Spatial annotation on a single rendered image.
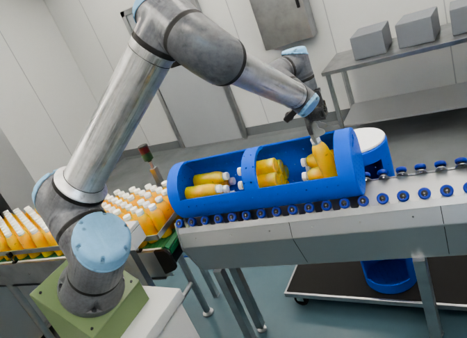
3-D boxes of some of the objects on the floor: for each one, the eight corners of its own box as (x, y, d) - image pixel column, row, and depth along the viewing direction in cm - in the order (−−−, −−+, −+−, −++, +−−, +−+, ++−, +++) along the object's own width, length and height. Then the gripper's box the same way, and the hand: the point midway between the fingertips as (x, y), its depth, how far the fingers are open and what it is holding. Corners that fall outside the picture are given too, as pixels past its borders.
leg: (259, 353, 227) (220, 272, 204) (250, 352, 230) (211, 272, 207) (262, 345, 232) (224, 264, 209) (253, 344, 235) (215, 265, 212)
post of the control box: (205, 383, 222) (126, 247, 186) (199, 383, 224) (120, 247, 187) (208, 377, 226) (130, 241, 189) (201, 376, 227) (124, 242, 191)
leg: (448, 363, 184) (426, 261, 161) (434, 362, 187) (411, 262, 164) (446, 352, 189) (424, 252, 166) (433, 352, 191) (410, 253, 168)
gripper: (317, 93, 140) (332, 145, 148) (321, 83, 149) (335, 132, 157) (294, 99, 144) (310, 149, 152) (299, 88, 153) (314, 136, 161)
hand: (315, 139), depth 155 cm, fingers closed on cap, 4 cm apart
